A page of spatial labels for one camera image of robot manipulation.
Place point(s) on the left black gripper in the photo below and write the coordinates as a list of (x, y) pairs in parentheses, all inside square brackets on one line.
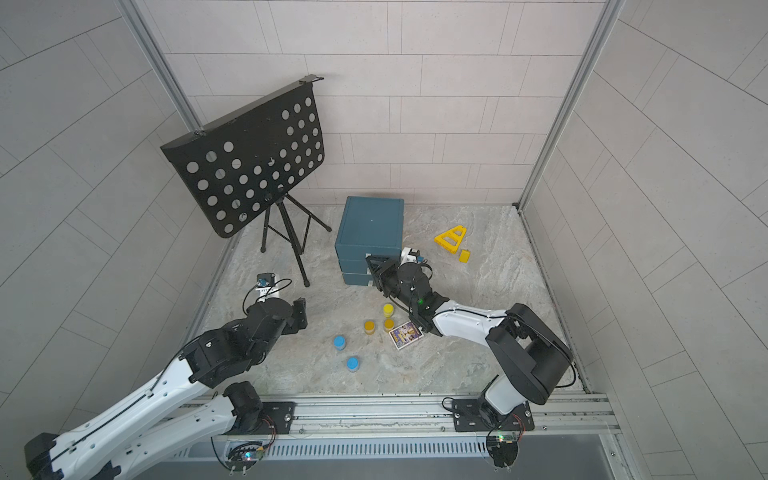
[(297, 324)]

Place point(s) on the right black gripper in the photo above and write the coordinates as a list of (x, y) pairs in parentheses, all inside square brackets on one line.
[(385, 272)]

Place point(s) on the teal three-drawer cabinet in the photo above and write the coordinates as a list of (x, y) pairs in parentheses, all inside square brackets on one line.
[(370, 226)]

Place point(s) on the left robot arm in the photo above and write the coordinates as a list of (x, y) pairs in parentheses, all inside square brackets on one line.
[(193, 397)]

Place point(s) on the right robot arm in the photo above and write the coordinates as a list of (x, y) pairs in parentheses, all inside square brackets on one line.
[(532, 357)]

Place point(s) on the blue paint can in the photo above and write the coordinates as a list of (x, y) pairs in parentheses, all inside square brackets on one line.
[(339, 342), (353, 363)]

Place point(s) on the colourful picture card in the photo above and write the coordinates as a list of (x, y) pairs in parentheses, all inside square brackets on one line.
[(405, 335)]

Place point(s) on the left green circuit board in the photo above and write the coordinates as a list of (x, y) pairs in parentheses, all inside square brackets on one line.
[(243, 457)]

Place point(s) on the green circuit board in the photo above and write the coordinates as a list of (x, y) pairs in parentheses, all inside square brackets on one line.
[(243, 457), (502, 450)]

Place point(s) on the black perforated music stand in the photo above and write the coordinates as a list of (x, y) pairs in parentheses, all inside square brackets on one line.
[(242, 165)]

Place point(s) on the right green circuit board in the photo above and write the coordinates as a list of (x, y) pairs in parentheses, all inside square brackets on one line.
[(502, 450)]

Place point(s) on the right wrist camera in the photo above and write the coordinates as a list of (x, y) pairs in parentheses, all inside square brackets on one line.
[(410, 255)]

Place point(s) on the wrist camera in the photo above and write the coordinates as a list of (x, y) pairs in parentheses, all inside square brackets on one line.
[(265, 283), (410, 255)]

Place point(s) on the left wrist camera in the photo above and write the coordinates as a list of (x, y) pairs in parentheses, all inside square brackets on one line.
[(265, 283)]

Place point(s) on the yellow triangular plastic frame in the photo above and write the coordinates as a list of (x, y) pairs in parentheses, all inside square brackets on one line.
[(451, 239)]

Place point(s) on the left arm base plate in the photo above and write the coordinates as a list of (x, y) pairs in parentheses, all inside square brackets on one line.
[(266, 419)]

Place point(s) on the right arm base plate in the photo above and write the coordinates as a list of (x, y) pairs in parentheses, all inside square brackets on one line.
[(472, 415)]

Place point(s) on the aluminium mounting rail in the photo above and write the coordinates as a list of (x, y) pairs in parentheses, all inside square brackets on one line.
[(315, 417)]

